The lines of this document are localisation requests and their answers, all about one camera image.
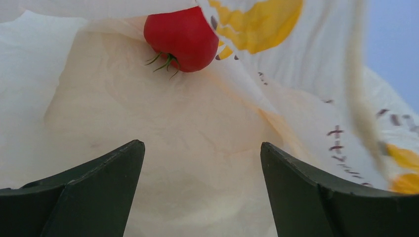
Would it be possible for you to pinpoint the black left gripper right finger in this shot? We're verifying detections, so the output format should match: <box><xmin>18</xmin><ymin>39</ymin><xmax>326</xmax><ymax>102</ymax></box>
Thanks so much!
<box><xmin>260</xmin><ymin>142</ymin><xmax>419</xmax><ymax>237</ymax></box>

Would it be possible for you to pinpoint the red fake tomato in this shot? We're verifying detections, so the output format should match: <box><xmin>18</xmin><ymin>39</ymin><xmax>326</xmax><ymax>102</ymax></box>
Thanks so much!
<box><xmin>143</xmin><ymin>6</ymin><xmax>219</xmax><ymax>73</ymax></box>

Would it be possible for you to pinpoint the orange plastic bag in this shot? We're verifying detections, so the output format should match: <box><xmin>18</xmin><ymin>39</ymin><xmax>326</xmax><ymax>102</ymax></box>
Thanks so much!
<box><xmin>0</xmin><ymin>0</ymin><xmax>419</xmax><ymax>237</ymax></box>

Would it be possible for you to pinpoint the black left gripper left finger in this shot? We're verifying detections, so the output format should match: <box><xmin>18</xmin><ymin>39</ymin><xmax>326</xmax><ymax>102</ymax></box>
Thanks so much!
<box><xmin>0</xmin><ymin>140</ymin><xmax>145</xmax><ymax>237</ymax></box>

